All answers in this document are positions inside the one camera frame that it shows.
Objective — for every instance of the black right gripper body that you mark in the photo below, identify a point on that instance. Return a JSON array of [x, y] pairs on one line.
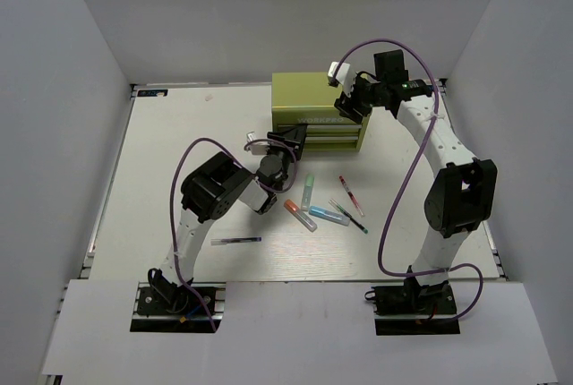
[[363, 96]]

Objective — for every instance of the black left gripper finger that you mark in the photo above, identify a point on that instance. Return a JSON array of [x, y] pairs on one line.
[[288, 137], [299, 134]]

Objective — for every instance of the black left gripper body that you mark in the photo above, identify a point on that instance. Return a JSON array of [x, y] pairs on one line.
[[286, 154]]

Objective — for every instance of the green metal drawer toolbox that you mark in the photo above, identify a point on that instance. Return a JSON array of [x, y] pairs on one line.
[[306, 98]]

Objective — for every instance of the orange highlighter pen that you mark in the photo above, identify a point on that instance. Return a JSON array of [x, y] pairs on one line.
[[297, 213]]

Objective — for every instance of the blue highlighter pen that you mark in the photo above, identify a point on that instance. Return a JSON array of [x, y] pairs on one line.
[[329, 215]]

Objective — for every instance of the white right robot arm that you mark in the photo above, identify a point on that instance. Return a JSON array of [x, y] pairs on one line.
[[461, 195]]

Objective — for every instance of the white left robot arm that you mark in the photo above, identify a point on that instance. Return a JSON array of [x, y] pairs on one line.
[[209, 192]]

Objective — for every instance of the green highlighter pen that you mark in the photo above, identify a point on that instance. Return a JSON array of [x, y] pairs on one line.
[[307, 192]]

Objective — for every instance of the red pen refill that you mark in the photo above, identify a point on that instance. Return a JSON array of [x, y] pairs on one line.
[[351, 195]]

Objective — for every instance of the green pen refill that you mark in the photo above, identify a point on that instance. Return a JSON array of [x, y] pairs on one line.
[[337, 206]]

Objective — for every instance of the purple pen refill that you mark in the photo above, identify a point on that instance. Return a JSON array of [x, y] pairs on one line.
[[236, 240]]

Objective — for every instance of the black logo sticker left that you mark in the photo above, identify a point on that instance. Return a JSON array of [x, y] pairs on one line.
[[153, 93]]

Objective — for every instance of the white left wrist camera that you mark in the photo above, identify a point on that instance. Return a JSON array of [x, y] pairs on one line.
[[255, 148]]

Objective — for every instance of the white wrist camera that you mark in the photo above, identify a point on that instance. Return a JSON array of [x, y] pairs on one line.
[[255, 148], [341, 74]]

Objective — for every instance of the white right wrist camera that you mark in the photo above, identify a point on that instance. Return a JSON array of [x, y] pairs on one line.
[[341, 74]]

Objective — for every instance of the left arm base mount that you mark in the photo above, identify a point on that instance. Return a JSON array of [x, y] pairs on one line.
[[152, 315]]

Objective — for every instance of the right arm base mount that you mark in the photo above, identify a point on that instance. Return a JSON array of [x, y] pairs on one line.
[[404, 311]]

